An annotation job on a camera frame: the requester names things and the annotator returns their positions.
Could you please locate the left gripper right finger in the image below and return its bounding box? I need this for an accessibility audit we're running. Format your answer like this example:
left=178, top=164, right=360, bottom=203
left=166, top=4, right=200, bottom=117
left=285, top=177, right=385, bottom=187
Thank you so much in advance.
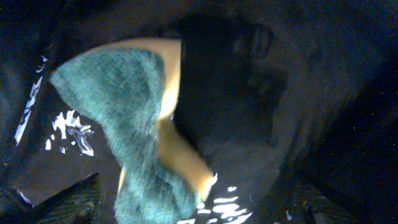
left=279, top=169, right=361, bottom=224

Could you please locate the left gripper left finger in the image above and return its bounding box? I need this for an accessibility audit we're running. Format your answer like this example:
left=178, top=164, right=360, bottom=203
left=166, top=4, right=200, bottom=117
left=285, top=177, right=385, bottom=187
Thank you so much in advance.
left=31, top=173, right=103, bottom=224

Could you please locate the green yellow sponge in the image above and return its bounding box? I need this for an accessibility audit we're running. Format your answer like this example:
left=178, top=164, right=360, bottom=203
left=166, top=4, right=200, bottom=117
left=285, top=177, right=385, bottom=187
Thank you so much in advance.
left=50, top=39, right=216, bottom=223

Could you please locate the black plastic tray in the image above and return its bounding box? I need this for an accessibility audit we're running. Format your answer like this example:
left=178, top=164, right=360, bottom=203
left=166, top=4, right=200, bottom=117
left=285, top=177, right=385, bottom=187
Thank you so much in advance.
left=1, top=0, right=397, bottom=223

